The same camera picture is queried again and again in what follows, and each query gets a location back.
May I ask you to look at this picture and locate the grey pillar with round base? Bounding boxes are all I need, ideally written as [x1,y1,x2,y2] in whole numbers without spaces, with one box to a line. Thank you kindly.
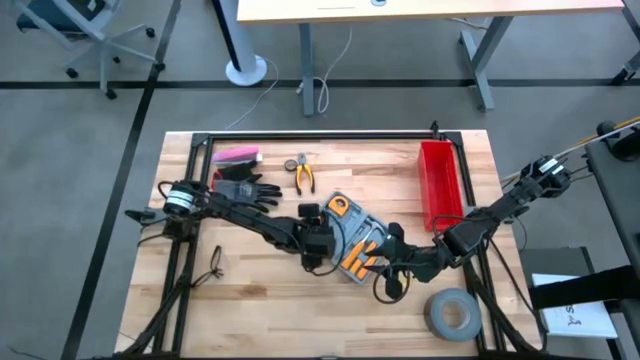
[209,0,269,88]

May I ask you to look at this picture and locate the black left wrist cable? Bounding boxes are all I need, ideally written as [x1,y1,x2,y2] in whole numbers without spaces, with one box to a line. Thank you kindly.
[302,212,349,277]

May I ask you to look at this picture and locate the yellow-handled pliers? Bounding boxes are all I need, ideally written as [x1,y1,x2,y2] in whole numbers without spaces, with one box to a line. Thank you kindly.
[294,152,317,196]

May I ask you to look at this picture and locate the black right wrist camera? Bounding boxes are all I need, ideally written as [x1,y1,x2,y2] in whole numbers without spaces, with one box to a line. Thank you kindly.
[383,273,405,302]

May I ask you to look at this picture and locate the white paper sheet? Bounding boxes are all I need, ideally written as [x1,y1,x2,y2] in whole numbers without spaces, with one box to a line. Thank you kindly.
[530,272,620,340]

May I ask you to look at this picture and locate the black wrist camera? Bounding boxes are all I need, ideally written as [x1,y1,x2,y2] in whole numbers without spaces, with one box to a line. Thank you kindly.
[383,273,405,302]
[297,202,322,222]

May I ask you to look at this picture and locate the black round knob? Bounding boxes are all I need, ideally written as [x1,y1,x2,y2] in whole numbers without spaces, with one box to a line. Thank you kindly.
[595,119,640,162]

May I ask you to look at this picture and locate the pink flat box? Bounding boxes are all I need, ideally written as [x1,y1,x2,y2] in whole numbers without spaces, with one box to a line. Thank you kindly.
[210,145,262,164]

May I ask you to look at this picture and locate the thin white floor cable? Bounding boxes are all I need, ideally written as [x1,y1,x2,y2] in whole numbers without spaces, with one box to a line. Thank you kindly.
[223,57,281,131]

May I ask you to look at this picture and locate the grey work glove black fingers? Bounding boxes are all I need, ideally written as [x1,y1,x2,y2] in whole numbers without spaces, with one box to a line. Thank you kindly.
[213,178,284,215]

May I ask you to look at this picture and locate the thick white floor cable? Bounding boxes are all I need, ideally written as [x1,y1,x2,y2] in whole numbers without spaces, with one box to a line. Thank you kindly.
[294,24,355,116]

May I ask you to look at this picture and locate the grey plastic tool case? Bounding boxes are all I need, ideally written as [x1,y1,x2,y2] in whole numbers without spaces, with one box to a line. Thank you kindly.
[313,191,401,287]

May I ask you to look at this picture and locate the yellow white pole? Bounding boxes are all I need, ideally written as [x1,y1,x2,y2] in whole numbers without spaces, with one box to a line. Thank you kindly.
[501,115,640,184]

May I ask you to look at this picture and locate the grey office chair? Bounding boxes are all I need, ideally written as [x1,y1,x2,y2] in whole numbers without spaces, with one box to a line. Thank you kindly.
[13,0,167,101]

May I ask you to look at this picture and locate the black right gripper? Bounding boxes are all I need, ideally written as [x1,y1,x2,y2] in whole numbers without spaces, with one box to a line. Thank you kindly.
[366,223,456,281]

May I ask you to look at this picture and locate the black power cable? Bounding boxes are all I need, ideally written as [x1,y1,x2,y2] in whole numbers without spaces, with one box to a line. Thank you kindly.
[487,234,549,351]

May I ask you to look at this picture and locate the black cable clamp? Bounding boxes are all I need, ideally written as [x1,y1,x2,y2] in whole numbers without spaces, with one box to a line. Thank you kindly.
[123,207,169,236]

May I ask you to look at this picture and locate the wooden desk top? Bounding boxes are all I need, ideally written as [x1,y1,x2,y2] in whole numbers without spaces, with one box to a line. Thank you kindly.
[235,0,626,26]

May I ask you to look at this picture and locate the black equipment cart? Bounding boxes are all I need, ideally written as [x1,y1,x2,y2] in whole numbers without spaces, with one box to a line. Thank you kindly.
[518,139,640,360]

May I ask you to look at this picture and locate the grey desk leg black foot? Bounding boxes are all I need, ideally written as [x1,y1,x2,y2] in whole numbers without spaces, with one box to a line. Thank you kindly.
[610,0,640,87]

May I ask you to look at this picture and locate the black cable tie loop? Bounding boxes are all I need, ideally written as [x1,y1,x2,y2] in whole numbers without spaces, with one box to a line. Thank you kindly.
[189,244,225,290]

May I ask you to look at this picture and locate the grey duct tape roll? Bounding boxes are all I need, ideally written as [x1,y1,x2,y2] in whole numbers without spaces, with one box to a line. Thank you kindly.
[423,287,484,343]

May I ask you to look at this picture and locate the orange tape measure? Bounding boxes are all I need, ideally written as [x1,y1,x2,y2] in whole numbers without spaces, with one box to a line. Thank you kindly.
[327,196,351,217]

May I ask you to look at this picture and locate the orange-handled screwdriver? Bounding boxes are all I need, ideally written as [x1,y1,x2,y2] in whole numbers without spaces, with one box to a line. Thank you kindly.
[341,243,369,271]

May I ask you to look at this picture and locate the red plastic bin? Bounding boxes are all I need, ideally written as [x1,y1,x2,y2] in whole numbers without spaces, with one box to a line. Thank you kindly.
[416,140,467,233]

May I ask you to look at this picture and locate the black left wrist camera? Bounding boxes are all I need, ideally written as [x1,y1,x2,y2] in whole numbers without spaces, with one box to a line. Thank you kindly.
[297,202,322,222]

